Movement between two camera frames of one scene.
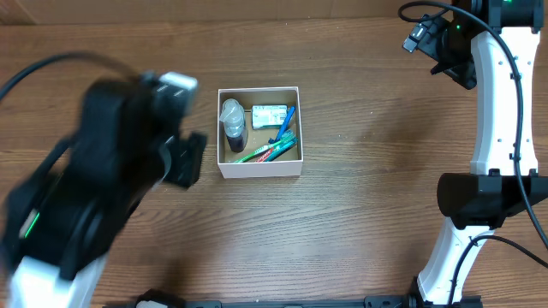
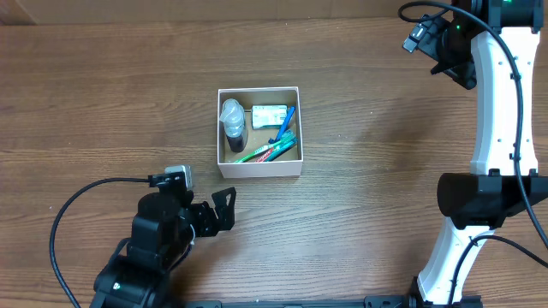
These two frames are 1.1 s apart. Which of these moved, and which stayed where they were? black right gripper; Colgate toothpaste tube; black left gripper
Moved: black left gripper
Stayed: Colgate toothpaste tube; black right gripper
